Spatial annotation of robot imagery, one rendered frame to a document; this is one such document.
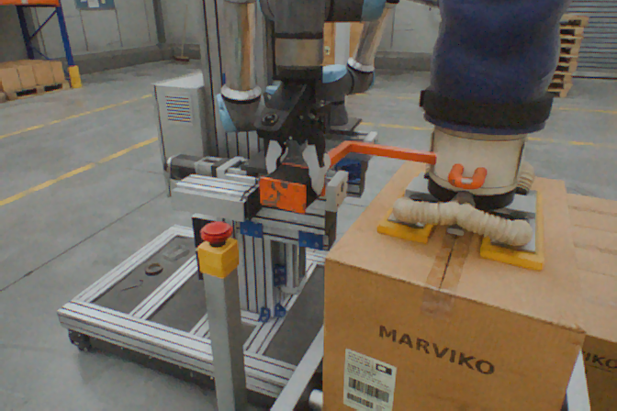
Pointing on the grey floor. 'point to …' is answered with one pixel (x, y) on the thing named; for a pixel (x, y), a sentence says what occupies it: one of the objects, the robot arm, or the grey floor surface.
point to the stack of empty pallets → (571, 32)
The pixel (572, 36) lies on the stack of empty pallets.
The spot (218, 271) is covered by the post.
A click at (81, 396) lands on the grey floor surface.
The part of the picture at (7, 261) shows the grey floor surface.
